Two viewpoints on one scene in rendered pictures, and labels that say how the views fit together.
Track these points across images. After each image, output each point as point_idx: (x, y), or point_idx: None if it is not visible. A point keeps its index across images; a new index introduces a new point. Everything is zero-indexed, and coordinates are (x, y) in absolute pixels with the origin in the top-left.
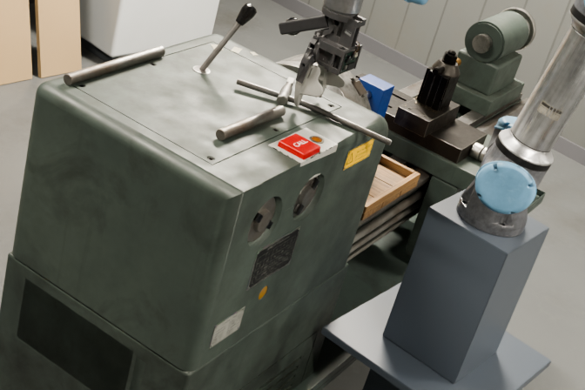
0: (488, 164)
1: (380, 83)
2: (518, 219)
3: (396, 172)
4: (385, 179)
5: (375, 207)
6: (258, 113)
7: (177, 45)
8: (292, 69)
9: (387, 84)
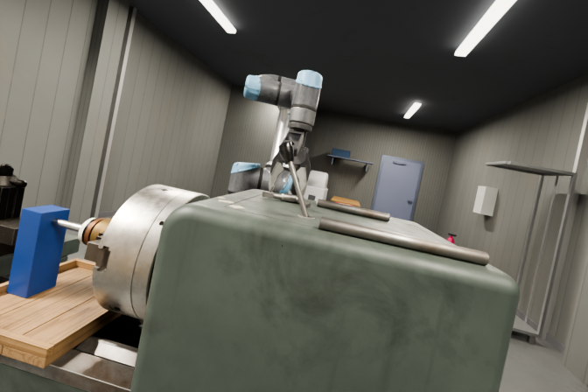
0: (290, 178)
1: (49, 207)
2: None
3: (65, 270)
4: (83, 276)
5: None
6: (344, 205)
7: (272, 220)
8: (193, 200)
9: (49, 206)
